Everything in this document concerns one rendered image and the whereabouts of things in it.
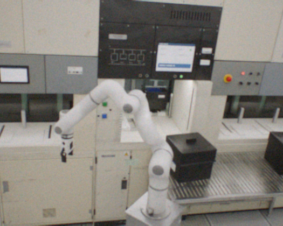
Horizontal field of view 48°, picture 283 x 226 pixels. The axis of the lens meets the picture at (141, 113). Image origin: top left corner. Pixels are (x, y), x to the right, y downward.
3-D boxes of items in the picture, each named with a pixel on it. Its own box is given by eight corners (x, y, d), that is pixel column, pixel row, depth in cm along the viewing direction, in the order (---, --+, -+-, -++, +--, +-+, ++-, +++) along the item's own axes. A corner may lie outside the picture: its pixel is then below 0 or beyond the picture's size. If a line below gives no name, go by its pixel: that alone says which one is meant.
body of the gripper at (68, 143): (69, 139, 189) (69, 155, 194) (76, 132, 199) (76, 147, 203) (57, 136, 191) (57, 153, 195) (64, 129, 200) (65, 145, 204)
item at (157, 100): (143, 113, 306) (145, 82, 294) (138, 105, 324) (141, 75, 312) (167, 112, 311) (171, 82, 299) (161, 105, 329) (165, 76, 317)
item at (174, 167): (162, 163, 251) (165, 144, 244) (193, 159, 260) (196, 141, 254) (178, 183, 227) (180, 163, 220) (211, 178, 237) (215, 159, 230)
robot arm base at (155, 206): (160, 224, 188) (164, 199, 181) (134, 210, 197) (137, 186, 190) (175, 207, 203) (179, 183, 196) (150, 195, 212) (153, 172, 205)
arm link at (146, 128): (154, 175, 185) (160, 161, 199) (173, 170, 180) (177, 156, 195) (117, 99, 173) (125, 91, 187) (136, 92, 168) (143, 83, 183)
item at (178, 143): (180, 166, 220) (182, 150, 215) (163, 146, 245) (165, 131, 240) (216, 161, 230) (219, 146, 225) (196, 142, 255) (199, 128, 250)
